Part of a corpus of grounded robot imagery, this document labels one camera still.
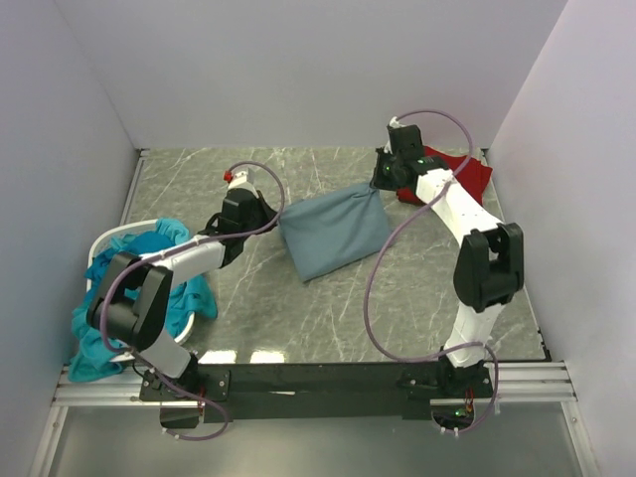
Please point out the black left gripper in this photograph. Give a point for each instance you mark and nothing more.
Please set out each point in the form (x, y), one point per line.
(261, 212)

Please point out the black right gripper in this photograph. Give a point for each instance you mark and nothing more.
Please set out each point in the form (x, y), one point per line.
(381, 175)

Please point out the grey-blue t shirt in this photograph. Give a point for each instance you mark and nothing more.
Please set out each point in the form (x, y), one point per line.
(328, 232)

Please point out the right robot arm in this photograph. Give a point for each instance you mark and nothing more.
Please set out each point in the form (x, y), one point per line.
(489, 270)

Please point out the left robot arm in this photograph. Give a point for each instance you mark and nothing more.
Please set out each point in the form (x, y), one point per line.
(131, 304)

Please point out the teal t shirts pile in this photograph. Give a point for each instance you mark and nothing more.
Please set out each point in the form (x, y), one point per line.
(92, 361)

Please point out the red folded t shirt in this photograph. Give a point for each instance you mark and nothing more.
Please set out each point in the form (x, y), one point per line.
(474, 177)

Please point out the white laundry basket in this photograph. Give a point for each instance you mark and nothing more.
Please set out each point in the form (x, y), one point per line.
(103, 242)

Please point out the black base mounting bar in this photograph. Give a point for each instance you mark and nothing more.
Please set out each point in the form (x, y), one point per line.
(269, 391)

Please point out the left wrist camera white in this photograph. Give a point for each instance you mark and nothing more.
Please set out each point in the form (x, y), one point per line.
(241, 178)

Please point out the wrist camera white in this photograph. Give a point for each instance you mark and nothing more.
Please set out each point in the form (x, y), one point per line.
(241, 178)
(394, 123)

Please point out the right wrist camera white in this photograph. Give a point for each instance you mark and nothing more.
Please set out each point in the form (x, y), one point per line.
(394, 123)

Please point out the aluminium frame rail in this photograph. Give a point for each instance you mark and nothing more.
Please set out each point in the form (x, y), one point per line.
(518, 383)

